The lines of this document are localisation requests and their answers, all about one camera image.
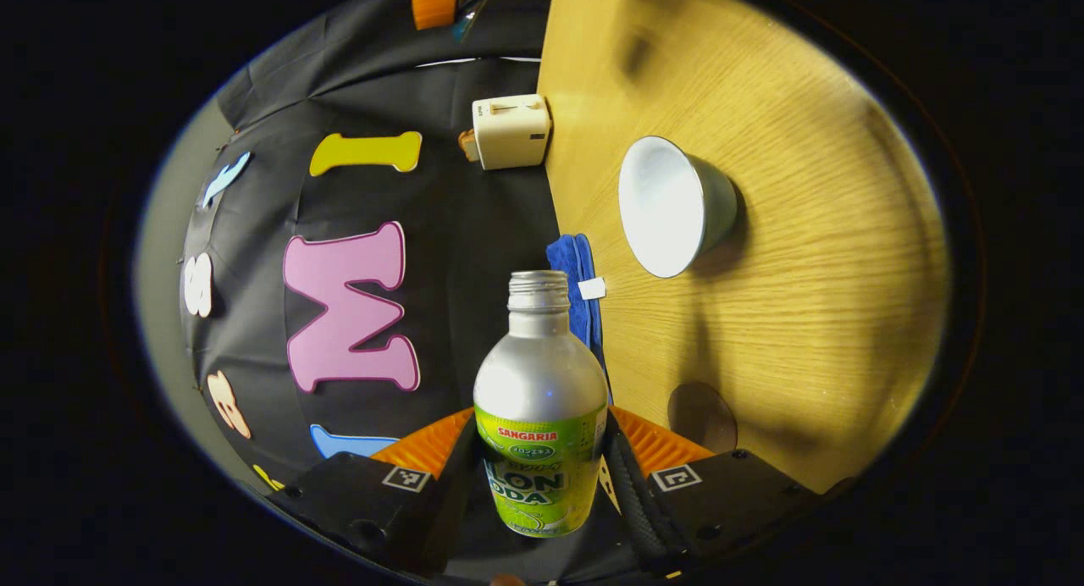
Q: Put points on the white ceramic teacup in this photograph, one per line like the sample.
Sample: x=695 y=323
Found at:
x=665 y=205

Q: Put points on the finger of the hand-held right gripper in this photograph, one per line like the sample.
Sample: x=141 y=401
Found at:
x=436 y=0

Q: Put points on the white toaster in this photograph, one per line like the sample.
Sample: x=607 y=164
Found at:
x=511 y=131

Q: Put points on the round brown coaster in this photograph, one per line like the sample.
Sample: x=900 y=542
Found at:
x=701 y=417

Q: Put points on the black backdrop cloth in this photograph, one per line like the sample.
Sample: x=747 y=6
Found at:
x=474 y=222

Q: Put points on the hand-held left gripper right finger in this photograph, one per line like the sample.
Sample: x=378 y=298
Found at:
x=631 y=493

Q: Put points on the silver green-label water bottle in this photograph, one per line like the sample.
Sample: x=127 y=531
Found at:
x=538 y=383

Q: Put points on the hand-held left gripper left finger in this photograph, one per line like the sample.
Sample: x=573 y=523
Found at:
x=453 y=501

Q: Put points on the toasted bread slice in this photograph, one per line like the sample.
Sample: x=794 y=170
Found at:
x=467 y=144

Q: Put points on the blue folded cloth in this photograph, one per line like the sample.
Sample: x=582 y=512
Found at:
x=577 y=315

